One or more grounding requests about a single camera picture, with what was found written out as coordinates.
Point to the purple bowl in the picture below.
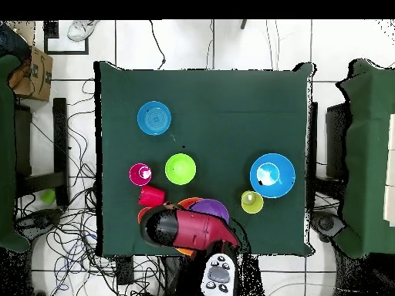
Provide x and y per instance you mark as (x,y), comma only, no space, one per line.
(213,208)

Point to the red cup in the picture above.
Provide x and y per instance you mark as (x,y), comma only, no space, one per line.
(151,196)

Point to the small blue ringed bowl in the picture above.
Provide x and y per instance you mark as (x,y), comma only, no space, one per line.
(154,118)

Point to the deep blue bowl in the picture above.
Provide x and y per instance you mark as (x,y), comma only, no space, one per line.
(284,175)

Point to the light orange bowl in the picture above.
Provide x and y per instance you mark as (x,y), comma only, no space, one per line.
(186,252)

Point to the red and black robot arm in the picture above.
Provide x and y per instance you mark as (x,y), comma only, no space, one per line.
(197,229)

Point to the green bowl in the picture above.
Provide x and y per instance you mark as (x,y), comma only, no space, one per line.
(180,169)

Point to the pink cup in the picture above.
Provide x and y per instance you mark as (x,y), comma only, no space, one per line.
(135,176)

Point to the yellow cup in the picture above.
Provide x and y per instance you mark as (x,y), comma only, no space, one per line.
(254,206)

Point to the orange cup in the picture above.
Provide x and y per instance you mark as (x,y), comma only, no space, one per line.
(142,213)

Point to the dark green tablecloth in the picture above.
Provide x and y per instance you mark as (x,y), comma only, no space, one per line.
(222,86)

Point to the black floor box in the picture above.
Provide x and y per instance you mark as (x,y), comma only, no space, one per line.
(125,269)

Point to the black cabinet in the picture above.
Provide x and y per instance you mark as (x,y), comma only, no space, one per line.
(336,138)

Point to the grey floor equipment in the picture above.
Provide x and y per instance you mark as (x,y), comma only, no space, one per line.
(327,223)

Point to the black stand leg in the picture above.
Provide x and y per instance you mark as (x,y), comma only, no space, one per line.
(243,24)

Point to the lime green cup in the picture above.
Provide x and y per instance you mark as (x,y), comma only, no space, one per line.
(48,196)

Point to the green cloth covered table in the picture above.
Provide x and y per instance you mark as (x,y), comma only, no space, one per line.
(6,154)
(367,154)

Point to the cardboard box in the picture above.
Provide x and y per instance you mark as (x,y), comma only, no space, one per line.
(40,83)

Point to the person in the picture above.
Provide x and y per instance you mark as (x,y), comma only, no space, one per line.
(78,30)

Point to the white box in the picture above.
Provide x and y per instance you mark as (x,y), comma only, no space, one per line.
(390,200)

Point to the black bench frame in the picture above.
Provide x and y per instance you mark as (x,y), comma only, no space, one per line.
(60,138)

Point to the black square frame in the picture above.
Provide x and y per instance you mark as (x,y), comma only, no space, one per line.
(66,53)

